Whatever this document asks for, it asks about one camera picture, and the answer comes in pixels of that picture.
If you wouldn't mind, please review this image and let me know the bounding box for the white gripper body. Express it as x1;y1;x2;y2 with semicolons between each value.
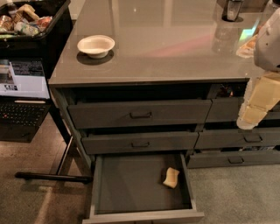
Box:
236;78;257;130

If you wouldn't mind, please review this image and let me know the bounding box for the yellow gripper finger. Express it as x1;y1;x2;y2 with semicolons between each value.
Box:
249;72;280;111
241;106;267;124

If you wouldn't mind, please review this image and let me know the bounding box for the yellow sponge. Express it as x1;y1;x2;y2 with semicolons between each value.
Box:
163;167;179;188

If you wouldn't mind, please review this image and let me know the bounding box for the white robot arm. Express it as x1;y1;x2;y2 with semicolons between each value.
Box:
236;9;280;130

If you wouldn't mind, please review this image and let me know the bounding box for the grey middle right drawer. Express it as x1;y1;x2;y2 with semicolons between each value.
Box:
195;128;280;149

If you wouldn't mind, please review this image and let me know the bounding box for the grey top right drawer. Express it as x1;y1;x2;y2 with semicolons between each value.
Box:
206;97;280;123

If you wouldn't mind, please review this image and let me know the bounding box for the chips bag in drawer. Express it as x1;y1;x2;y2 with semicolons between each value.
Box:
216;84;234;98

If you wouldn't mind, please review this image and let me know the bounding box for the dark cup on counter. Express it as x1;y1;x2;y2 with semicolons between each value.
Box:
222;0;243;22

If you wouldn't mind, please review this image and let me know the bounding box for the grey drawer cabinet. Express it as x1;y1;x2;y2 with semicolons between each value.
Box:
49;0;279;224

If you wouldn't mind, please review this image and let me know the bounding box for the grey middle left drawer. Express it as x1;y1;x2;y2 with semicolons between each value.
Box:
81;131;198;155

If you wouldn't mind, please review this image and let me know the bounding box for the grey open bottom left drawer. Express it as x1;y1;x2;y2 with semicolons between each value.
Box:
82;152;204;224

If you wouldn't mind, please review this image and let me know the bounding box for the grey top left drawer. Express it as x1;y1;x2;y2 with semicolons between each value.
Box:
67;100;212;129

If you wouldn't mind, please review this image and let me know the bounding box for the white paper bowl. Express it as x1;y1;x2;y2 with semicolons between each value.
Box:
77;35;115;59

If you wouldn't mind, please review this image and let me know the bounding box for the black metal stand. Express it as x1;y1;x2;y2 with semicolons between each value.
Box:
15;106;93;184

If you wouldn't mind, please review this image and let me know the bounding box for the black laptop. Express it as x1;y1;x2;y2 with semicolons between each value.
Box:
0;59;51;143

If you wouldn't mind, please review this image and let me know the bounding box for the black bin of snacks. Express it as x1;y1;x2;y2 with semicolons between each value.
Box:
0;0;73;78

